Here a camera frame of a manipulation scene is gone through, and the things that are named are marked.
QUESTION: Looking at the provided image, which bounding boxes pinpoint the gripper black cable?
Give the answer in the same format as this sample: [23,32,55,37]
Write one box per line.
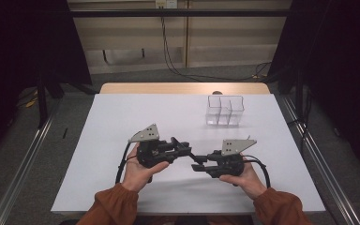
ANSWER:
[114,142,139,186]
[243,154,271,189]

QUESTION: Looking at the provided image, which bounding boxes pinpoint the white table cover board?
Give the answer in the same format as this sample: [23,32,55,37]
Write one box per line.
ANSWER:
[50,93,326,216]

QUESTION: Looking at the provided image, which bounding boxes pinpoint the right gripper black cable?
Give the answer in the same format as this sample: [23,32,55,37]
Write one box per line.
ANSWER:
[243,154,271,189]

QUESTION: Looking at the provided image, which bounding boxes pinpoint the person's left hand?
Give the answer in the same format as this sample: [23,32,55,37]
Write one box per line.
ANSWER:
[120,143,171,193]

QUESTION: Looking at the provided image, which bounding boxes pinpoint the black wall cable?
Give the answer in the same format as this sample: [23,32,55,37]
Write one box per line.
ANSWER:
[159,15,273,83]

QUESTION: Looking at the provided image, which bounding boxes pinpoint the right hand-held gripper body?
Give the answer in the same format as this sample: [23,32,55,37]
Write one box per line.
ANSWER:
[212,139,258,180]

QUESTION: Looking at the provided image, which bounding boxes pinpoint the aluminium floor rail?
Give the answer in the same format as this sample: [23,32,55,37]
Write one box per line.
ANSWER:
[280,95,360,225]
[0,102,60,225]

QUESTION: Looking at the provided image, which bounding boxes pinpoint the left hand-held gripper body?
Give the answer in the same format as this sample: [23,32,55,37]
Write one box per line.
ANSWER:
[128,124,173,184]

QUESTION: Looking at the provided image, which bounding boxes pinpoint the black horizontal bar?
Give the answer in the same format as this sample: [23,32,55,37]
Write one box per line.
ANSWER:
[69,8,292,18]

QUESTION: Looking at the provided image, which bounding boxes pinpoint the yellow floor object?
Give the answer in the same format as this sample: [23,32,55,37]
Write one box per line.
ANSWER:
[24,97,39,109]

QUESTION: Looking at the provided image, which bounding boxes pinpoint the white wall outlet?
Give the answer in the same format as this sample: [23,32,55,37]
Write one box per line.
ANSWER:
[155,0,178,9]

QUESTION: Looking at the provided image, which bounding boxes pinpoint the black metal stand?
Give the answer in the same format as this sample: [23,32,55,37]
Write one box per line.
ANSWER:
[37,74,50,129]
[294,62,305,120]

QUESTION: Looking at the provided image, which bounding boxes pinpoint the clear acrylic organizer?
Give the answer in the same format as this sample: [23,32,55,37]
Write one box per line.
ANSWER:
[205,95,246,127]

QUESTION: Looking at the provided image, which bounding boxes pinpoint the black curtain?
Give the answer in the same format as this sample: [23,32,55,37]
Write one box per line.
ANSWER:
[0,0,92,163]
[266,0,360,179]

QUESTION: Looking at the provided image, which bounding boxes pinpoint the wooden table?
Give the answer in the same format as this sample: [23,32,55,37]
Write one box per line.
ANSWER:
[98,82,271,96]

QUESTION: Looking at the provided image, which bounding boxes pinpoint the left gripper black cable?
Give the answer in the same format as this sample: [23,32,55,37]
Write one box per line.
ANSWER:
[114,142,139,186]

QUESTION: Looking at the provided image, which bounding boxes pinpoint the person's right hand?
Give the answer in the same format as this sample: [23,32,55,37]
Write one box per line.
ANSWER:
[218,158,268,201]

